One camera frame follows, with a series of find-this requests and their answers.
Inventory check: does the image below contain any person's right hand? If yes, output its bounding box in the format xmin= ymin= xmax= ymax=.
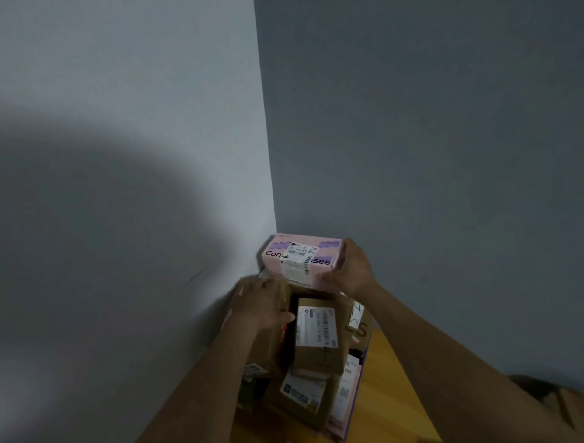
xmin=317 ymin=238 xmax=380 ymax=298

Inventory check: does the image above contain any person's left hand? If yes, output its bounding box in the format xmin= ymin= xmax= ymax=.
xmin=230 ymin=276 xmax=295 ymax=330

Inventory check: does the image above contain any box marked 5-3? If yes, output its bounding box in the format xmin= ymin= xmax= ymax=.
xmin=228 ymin=278 xmax=293 ymax=380

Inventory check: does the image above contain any box with black KARRIE band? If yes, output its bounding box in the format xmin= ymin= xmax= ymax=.
xmin=346 ymin=301 xmax=373 ymax=352

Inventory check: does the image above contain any large pink box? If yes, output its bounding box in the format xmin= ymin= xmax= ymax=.
xmin=261 ymin=233 xmax=346 ymax=293

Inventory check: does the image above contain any small cardboard parcel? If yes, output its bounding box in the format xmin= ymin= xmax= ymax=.
xmin=291 ymin=297 xmax=355 ymax=380

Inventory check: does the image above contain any box marked 3-3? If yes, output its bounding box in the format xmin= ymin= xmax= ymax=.
xmin=509 ymin=375 xmax=584 ymax=430

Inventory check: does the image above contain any person's left forearm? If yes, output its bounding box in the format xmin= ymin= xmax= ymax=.
xmin=136 ymin=319 xmax=274 ymax=443

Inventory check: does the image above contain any person's right forearm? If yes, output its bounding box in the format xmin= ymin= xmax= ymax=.
xmin=360 ymin=282 xmax=580 ymax=443

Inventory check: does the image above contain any blue plastic grid pallet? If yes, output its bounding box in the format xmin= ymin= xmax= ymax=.
xmin=339 ymin=328 xmax=373 ymax=441

